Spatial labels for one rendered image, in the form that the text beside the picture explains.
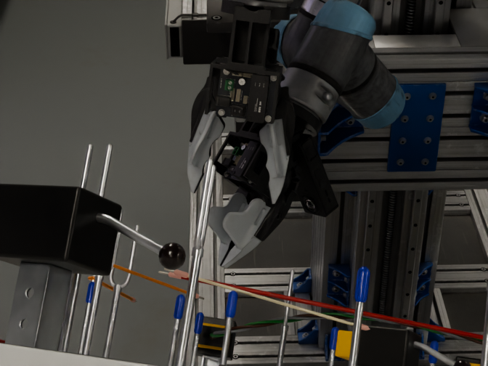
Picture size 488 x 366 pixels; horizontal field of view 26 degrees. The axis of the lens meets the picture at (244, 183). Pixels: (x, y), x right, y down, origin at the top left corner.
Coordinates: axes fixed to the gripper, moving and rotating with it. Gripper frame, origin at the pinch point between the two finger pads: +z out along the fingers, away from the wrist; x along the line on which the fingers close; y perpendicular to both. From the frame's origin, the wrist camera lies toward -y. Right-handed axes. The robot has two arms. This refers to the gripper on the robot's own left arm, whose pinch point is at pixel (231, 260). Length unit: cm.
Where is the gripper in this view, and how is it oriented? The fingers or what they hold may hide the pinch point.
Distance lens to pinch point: 129.8
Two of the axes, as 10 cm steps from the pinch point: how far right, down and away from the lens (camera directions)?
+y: -6.4, -4.8, -6.0
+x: 6.1, 1.7, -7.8
